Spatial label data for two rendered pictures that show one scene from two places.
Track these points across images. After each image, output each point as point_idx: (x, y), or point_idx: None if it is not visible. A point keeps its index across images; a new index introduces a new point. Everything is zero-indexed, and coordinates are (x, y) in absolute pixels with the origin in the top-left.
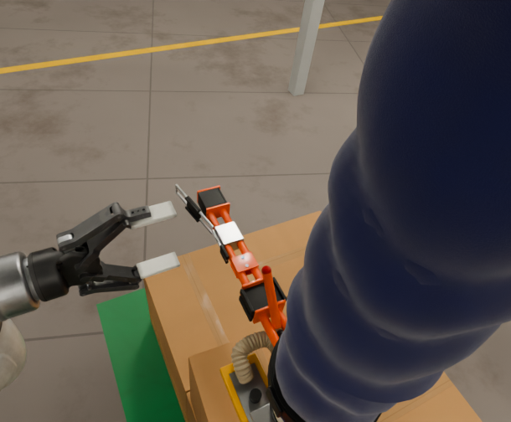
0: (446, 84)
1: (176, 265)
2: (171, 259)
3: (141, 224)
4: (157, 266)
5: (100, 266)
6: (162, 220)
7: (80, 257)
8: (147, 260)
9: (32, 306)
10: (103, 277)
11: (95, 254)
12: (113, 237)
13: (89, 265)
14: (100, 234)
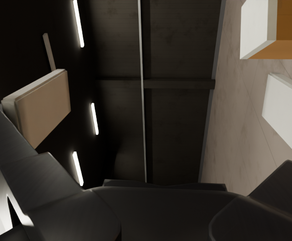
0: None
1: (273, 74)
2: (269, 101)
3: (20, 89)
4: (288, 106)
5: (191, 188)
6: (53, 75)
7: (1, 237)
8: (291, 146)
9: None
10: (282, 166)
11: (18, 159)
12: (6, 128)
13: (138, 220)
14: None
